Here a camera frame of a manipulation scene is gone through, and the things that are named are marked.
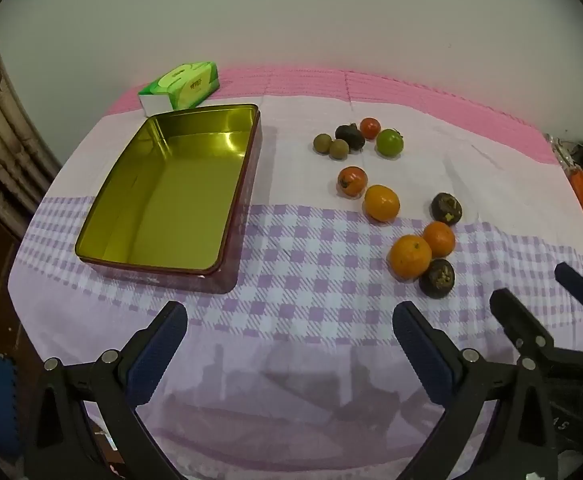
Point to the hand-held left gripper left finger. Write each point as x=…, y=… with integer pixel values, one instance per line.
x=156, y=355

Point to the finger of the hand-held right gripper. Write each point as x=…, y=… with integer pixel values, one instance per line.
x=519, y=321
x=580, y=284

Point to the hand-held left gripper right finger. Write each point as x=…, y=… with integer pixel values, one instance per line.
x=425, y=355

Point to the dark water chestnut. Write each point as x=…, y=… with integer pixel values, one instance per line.
x=446, y=208
x=436, y=278
x=350, y=136

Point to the orange mandarin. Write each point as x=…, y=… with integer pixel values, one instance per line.
x=410, y=257
x=381, y=203
x=439, y=238

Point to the maroon tin box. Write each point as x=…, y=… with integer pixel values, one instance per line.
x=171, y=195

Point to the red-orange tomato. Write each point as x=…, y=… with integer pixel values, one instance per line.
x=352, y=181

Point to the green tomato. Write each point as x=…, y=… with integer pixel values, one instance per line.
x=389, y=142

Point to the brown longan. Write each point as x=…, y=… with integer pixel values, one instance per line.
x=323, y=143
x=339, y=149

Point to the small red tomato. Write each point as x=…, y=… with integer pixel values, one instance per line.
x=370, y=128

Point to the pile of clutter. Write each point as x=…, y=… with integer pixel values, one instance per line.
x=579, y=152

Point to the pink and purple checked tablecloth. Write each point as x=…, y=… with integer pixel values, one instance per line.
x=296, y=260

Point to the beige ribbed curtain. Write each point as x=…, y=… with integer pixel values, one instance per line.
x=6, y=135

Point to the green tissue pack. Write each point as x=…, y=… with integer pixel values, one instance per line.
x=181, y=85

